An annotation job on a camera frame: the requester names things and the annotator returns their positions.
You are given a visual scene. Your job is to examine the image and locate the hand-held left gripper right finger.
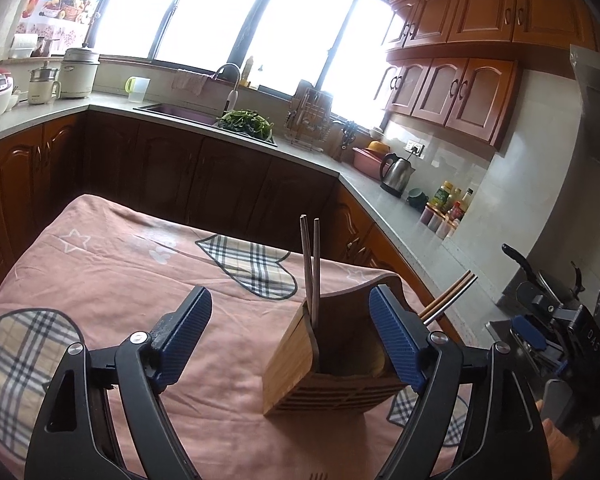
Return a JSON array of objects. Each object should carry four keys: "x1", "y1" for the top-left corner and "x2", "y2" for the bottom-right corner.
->
[{"x1": 369, "y1": 285, "x2": 552, "y2": 480}]

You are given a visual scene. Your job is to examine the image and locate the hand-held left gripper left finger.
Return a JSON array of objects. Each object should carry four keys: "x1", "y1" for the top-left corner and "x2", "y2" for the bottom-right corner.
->
[{"x1": 24, "y1": 285, "x2": 214, "y2": 480}]

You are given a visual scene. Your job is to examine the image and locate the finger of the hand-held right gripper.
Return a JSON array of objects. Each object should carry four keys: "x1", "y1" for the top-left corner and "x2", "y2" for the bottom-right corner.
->
[
  {"x1": 529, "y1": 351, "x2": 569, "y2": 379},
  {"x1": 511, "y1": 315, "x2": 549, "y2": 354}
]

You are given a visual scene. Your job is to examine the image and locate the wooden chopstick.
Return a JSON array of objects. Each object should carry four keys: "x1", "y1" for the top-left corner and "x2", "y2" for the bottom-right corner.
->
[
  {"x1": 419, "y1": 270, "x2": 471, "y2": 318},
  {"x1": 422, "y1": 272, "x2": 475, "y2": 320}
]

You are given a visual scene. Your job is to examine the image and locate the wooden utensil holder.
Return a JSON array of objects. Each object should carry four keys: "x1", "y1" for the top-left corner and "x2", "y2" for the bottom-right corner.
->
[{"x1": 262, "y1": 275, "x2": 411, "y2": 417}]

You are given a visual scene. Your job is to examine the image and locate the person's right hand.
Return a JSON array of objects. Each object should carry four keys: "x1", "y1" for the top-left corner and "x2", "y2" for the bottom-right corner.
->
[{"x1": 535, "y1": 399, "x2": 581, "y2": 480}]

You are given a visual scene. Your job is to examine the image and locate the pink plaid-heart tablecloth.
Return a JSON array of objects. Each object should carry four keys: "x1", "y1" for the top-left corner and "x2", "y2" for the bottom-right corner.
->
[{"x1": 0, "y1": 192, "x2": 481, "y2": 480}]

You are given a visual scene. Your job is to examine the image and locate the black wok with lid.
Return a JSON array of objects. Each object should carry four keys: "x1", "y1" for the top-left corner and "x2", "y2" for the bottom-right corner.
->
[{"x1": 502, "y1": 243, "x2": 588, "y2": 311}]

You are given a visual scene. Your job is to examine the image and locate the group of condiment bottles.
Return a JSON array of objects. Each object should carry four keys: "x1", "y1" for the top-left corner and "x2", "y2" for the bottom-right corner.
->
[{"x1": 419, "y1": 180, "x2": 477, "y2": 242}]

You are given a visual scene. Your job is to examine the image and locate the grey kitchen countertop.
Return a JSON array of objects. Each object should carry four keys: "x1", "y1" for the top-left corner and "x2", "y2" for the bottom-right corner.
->
[{"x1": 0, "y1": 92, "x2": 511, "y2": 341}]

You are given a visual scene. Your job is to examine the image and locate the stainless electric kettle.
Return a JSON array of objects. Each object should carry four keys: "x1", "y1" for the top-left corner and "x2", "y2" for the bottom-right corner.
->
[{"x1": 379, "y1": 152, "x2": 416, "y2": 199}]

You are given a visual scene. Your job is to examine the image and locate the wooden lower cabinets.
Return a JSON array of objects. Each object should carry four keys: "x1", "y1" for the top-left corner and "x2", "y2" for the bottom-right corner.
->
[{"x1": 0, "y1": 110, "x2": 431, "y2": 301}]

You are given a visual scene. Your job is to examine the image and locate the wooden cabinets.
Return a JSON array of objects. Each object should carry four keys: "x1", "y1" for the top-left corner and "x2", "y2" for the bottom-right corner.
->
[
  {"x1": 380, "y1": 0, "x2": 600, "y2": 152},
  {"x1": 0, "y1": 110, "x2": 431, "y2": 301}
]

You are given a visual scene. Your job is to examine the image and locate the pink plastic basin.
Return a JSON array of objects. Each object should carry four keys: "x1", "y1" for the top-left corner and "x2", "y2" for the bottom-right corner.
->
[{"x1": 352, "y1": 147, "x2": 386, "y2": 181}]

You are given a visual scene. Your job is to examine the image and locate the knife block with scissors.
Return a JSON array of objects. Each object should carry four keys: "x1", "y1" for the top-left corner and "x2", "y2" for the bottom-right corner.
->
[{"x1": 332, "y1": 119, "x2": 361, "y2": 161}]

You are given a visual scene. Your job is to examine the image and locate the bowl of green vegetables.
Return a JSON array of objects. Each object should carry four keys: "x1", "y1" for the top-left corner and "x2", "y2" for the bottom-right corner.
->
[{"x1": 215, "y1": 108, "x2": 276, "y2": 140}]

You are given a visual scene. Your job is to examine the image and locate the kitchen sink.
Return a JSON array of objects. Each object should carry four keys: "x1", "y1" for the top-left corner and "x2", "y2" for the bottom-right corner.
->
[{"x1": 132, "y1": 102, "x2": 222, "y2": 126}]

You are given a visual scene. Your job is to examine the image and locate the metal dish rack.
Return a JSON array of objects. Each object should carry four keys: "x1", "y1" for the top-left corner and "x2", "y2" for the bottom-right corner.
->
[{"x1": 282, "y1": 79, "x2": 334, "y2": 151}]

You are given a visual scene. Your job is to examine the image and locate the steel range hood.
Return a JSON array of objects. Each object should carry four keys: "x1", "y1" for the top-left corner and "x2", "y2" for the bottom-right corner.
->
[{"x1": 569, "y1": 44, "x2": 600, "y2": 161}]

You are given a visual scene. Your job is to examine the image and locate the wooden upper cabinets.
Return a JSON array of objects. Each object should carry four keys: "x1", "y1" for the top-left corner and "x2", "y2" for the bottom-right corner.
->
[{"x1": 380, "y1": 0, "x2": 600, "y2": 152}]

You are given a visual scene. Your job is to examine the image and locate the pink dish rag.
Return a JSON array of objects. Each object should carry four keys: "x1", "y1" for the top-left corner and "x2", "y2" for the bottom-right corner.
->
[{"x1": 171, "y1": 68, "x2": 209, "y2": 96}]

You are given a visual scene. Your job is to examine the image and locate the chrome kitchen faucet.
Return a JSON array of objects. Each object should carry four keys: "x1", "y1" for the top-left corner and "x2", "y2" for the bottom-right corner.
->
[{"x1": 214, "y1": 63, "x2": 242, "y2": 116}]

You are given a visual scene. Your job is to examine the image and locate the large cream cooker pot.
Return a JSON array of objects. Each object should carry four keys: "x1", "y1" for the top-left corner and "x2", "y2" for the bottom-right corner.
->
[{"x1": 59, "y1": 47, "x2": 101, "y2": 100}]

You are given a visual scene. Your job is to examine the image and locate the small white electric pot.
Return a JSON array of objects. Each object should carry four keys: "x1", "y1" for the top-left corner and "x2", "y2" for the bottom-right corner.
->
[{"x1": 28, "y1": 61, "x2": 62, "y2": 106}]

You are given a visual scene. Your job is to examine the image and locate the large kitchen window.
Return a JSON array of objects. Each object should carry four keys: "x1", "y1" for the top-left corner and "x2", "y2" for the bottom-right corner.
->
[{"x1": 87, "y1": 0, "x2": 398, "y2": 133}]

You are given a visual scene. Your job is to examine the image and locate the paper towel roll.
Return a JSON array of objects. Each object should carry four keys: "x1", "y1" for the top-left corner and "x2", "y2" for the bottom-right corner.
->
[{"x1": 8, "y1": 32, "x2": 40, "y2": 60}]

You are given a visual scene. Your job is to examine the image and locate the clear jug with green handle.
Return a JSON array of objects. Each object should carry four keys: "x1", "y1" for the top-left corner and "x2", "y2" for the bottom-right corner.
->
[{"x1": 125, "y1": 76, "x2": 152, "y2": 106}]

